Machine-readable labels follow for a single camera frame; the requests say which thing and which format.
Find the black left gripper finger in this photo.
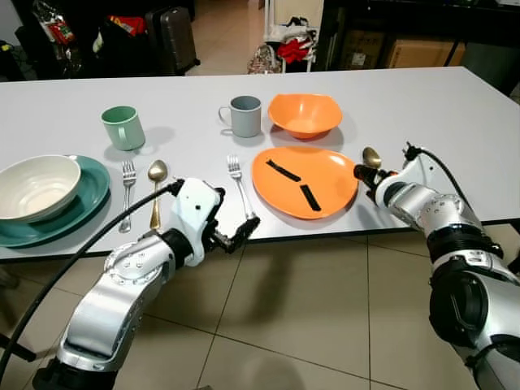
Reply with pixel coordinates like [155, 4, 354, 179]
[230, 214, 262, 247]

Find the gold spoon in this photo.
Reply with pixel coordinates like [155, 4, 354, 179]
[362, 146, 384, 169]
[147, 159, 169, 231]

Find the orange plate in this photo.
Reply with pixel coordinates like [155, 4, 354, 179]
[250, 146, 360, 220]

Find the silver fork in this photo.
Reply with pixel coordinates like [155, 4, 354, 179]
[119, 160, 137, 234]
[226, 155, 259, 220]

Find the orange bowl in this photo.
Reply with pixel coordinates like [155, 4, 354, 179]
[267, 93, 344, 141]

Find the grey mug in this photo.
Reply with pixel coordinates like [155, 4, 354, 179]
[218, 95, 263, 139]

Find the brown cardboard box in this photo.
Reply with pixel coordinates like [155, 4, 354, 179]
[385, 39, 466, 68]

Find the teal plate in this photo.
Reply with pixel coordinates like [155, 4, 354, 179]
[0, 154, 111, 249]

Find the green mug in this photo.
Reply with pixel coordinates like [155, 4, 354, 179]
[101, 106, 147, 152]

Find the patterned bag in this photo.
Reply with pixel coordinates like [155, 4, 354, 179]
[248, 45, 281, 74]

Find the white clothes rack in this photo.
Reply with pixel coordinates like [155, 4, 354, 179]
[264, 0, 323, 74]

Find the black shelf unit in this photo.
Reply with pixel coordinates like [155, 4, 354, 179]
[317, 0, 520, 76]

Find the white bowl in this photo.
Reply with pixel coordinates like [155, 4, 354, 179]
[0, 154, 83, 224]

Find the dark suitcase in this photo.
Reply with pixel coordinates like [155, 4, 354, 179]
[146, 6, 200, 76]

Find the black metal table leg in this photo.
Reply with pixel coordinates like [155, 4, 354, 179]
[0, 329, 38, 363]

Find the red bag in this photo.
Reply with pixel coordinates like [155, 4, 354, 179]
[110, 15, 147, 37]

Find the red white snack packet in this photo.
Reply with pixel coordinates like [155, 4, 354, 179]
[45, 16, 78, 46]

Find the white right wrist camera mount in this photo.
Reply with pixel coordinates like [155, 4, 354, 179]
[392, 150, 436, 196]

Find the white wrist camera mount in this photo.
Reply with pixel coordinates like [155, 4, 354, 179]
[168, 177, 226, 265]
[392, 150, 436, 196]

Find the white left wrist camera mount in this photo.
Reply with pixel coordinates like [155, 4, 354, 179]
[168, 177, 226, 265]

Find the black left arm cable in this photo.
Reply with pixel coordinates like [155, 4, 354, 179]
[0, 180, 184, 375]

